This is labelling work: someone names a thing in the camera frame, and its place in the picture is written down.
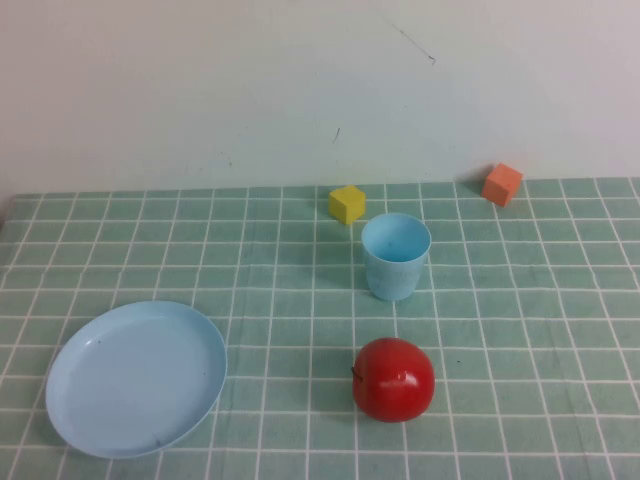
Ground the orange cube block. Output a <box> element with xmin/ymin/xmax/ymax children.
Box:
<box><xmin>481</xmin><ymin>162</ymin><xmax>525</xmax><ymax>207</ymax></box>

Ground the light blue plastic cup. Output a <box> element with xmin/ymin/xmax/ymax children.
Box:
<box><xmin>360</xmin><ymin>212</ymin><xmax>433</xmax><ymax>302</ymax></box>

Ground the light blue plastic plate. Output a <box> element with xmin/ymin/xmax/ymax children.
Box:
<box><xmin>44</xmin><ymin>300</ymin><xmax>229</xmax><ymax>460</ymax></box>

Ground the yellow cube block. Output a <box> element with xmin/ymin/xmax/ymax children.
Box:
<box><xmin>328</xmin><ymin>184</ymin><xmax>367</xmax><ymax>226</ymax></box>

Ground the green checked tablecloth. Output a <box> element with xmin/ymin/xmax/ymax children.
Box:
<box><xmin>0</xmin><ymin>178</ymin><xmax>640</xmax><ymax>480</ymax></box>

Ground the red apple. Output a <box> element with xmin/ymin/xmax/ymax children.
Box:
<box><xmin>351</xmin><ymin>337</ymin><xmax>436</xmax><ymax>424</ymax></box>

